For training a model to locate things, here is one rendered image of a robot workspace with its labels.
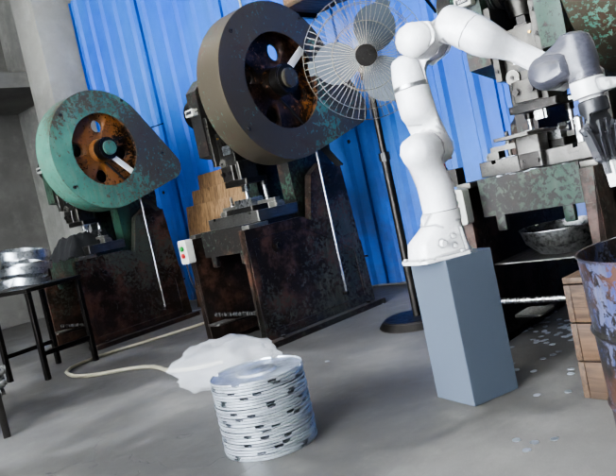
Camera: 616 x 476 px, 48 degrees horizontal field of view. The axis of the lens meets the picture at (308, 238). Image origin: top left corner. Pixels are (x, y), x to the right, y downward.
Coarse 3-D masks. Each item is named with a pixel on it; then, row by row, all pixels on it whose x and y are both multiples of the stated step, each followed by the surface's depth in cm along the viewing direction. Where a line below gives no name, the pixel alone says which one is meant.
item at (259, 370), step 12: (252, 360) 226; (264, 360) 225; (276, 360) 221; (288, 360) 217; (300, 360) 214; (228, 372) 218; (240, 372) 212; (252, 372) 209; (264, 372) 207; (276, 372) 205; (288, 372) 202; (216, 384) 206; (228, 384) 203; (240, 384) 198
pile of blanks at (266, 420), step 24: (264, 384) 201; (288, 384) 201; (216, 408) 209; (240, 408) 199; (264, 408) 198; (288, 408) 201; (312, 408) 213; (240, 432) 200; (264, 432) 199; (288, 432) 201; (312, 432) 207; (240, 456) 204; (264, 456) 199
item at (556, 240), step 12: (528, 228) 280; (540, 228) 282; (552, 228) 283; (564, 228) 281; (576, 228) 250; (588, 228) 251; (528, 240) 264; (540, 240) 258; (552, 240) 255; (564, 240) 253; (576, 240) 252; (588, 240) 253; (540, 252) 266; (552, 252) 260; (564, 252) 258
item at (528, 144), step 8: (536, 128) 249; (544, 128) 248; (552, 128) 252; (512, 136) 242; (520, 136) 240; (528, 136) 251; (536, 136) 249; (544, 136) 252; (520, 144) 254; (528, 144) 251; (536, 144) 249; (544, 144) 251; (520, 152) 254; (528, 152) 252; (536, 152) 250; (520, 160) 255; (528, 160) 252; (536, 160) 250; (544, 160) 249; (520, 168) 256
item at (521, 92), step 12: (528, 24) 253; (516, 36) 256; (528, 36) 253; (504, 60) 262; (516, 72) 258; (516, 84) 257; (528, 84) 254; (516, 96) 258; (528, 96) 255; (540, 96) 253
